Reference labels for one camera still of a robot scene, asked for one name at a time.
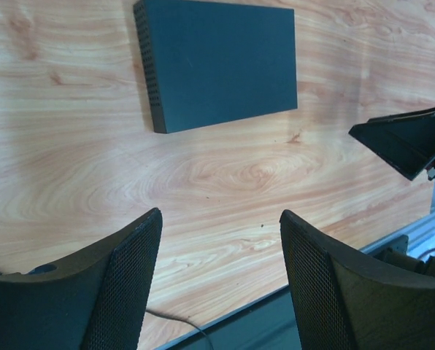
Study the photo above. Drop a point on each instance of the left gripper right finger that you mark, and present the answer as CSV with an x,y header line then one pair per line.
x,y
345,299

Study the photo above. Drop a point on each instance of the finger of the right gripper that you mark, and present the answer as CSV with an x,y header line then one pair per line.
x,y
406,142

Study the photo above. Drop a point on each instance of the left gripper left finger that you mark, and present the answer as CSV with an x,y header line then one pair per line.
x,y
94,298

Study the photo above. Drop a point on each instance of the black network switch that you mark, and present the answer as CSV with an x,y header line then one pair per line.
x,y
207,63

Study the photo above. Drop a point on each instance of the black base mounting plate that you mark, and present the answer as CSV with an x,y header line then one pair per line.
x,y
267,323

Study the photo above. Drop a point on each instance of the front aluminium frame rail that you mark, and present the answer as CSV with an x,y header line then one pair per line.
x,y
420,234

